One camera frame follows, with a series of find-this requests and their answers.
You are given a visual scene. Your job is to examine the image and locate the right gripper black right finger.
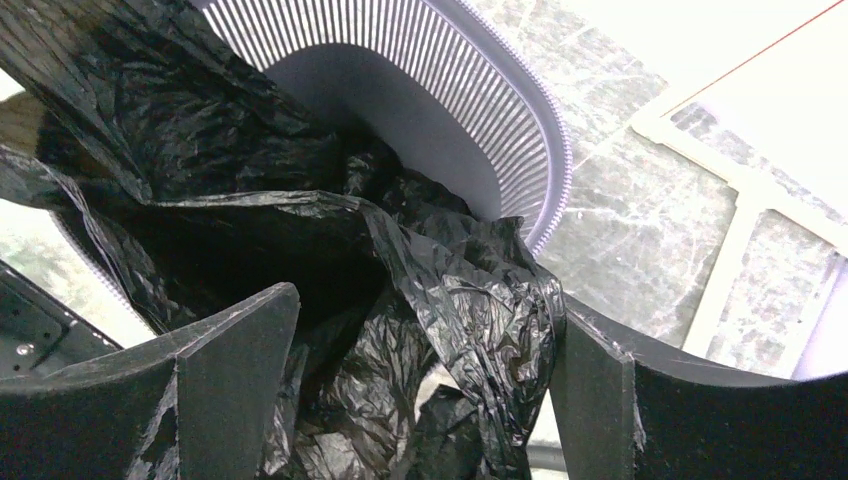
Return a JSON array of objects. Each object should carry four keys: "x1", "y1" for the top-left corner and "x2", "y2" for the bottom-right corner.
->
[{"x1": 550, "y1": 298, "x2": 847, "y2": 479}]

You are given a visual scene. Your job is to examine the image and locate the black trash bag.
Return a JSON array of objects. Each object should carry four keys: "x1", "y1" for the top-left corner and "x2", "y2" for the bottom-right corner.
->
[{"x1": 1, "y1": 1, "x2": 565, "y2": 479}]

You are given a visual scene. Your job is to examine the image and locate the white PVC pipe frame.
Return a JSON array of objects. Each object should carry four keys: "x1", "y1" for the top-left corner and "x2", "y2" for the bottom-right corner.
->
[{"x1": 629, "y1": 94, "x2": 847, "y2": 378}]

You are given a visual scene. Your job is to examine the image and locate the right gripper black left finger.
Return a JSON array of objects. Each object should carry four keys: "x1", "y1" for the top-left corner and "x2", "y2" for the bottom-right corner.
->
[{"x1": 1, "y1": 283, "x2": 300, "y2": 479}]

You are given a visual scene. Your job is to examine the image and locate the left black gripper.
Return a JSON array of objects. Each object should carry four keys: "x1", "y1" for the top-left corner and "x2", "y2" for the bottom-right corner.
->
[{"x1": 1, "y1": 262, "x2": 122, "y2": 379}]

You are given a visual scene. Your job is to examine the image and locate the grey mesh trash bin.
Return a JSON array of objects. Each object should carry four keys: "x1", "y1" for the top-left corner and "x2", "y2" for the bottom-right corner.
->
[{"x1": 49, "y1": 0, "x2": 573, "y2": 319}]

